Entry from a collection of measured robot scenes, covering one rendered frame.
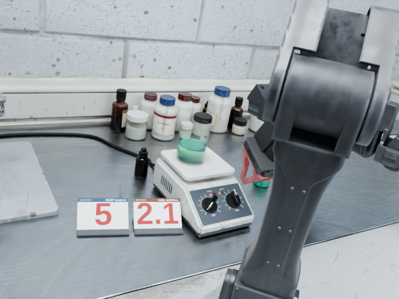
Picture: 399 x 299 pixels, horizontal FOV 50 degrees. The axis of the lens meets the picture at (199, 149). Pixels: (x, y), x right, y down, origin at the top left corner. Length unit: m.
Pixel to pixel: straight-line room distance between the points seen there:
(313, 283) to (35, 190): 0.54
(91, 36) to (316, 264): 0.80
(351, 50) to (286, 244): 0.20
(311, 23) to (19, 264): 0.55
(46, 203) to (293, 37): 0.59
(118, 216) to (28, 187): 0.20
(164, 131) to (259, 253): 0.73
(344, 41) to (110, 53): 0.88
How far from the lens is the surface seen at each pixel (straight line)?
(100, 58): 1.22
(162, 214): 0.81
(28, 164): 0.97
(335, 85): 0.35
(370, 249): 0.93
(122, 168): 0.99
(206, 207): 0.79
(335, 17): 0.43
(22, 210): 0.82
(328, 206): 1.03
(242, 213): 0.84
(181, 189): 0.82
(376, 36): 0.39
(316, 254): 0.85
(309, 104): 0.35
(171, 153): 0.89
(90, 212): 0.79
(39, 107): 1.17
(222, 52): 1.38
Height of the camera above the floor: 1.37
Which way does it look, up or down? 25 degrees down
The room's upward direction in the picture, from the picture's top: 10 degrees clockwise
